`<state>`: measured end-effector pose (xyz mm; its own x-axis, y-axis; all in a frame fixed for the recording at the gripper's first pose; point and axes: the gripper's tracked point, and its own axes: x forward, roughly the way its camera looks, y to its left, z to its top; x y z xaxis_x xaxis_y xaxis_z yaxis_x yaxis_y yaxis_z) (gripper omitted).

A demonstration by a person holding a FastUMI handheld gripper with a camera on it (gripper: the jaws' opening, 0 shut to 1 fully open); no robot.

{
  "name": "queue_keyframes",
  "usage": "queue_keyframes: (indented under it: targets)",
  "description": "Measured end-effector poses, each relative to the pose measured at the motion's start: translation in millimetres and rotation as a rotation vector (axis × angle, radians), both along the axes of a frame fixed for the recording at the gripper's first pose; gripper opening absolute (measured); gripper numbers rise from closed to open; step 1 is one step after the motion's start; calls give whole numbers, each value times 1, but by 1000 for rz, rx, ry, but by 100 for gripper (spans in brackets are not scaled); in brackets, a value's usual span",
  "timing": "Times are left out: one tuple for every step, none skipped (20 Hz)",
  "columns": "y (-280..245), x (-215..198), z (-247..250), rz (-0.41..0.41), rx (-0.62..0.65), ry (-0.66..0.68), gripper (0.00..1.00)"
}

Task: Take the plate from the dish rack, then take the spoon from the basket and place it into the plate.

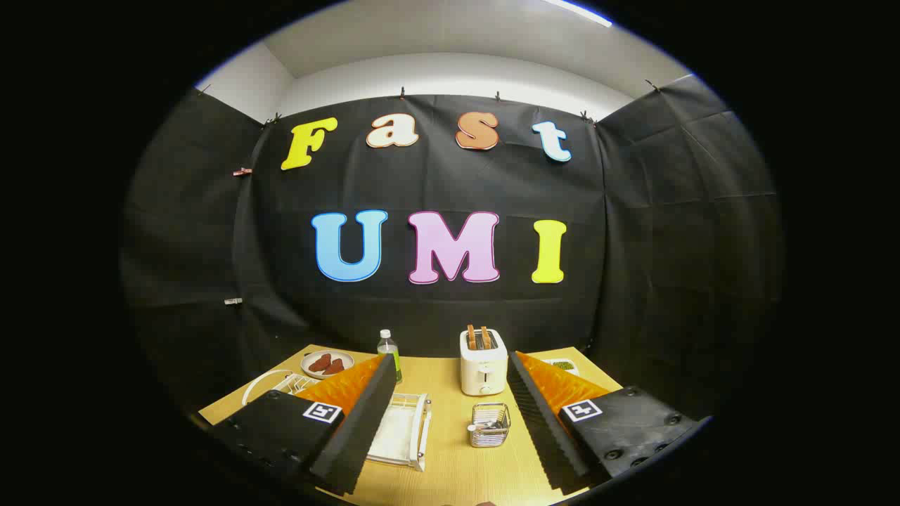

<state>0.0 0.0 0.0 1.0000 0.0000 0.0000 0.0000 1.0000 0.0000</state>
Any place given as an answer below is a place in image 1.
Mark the green label drink bottle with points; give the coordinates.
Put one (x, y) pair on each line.
(387, 348)

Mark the small round sausage dish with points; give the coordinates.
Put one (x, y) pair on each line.
(309, 372)

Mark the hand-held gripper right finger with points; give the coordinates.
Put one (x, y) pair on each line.
(541, 422)

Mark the black backdrop cloth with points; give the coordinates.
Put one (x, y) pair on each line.
(436, 190)

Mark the red-brown sausage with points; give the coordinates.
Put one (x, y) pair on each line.
(335, 366)
(320, 362)

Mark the white divided grain dish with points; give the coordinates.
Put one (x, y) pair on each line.
(562, 365)

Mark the white toaster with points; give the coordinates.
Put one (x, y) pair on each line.
(484, 369)

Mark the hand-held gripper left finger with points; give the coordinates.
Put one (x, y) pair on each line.
(365, 422)

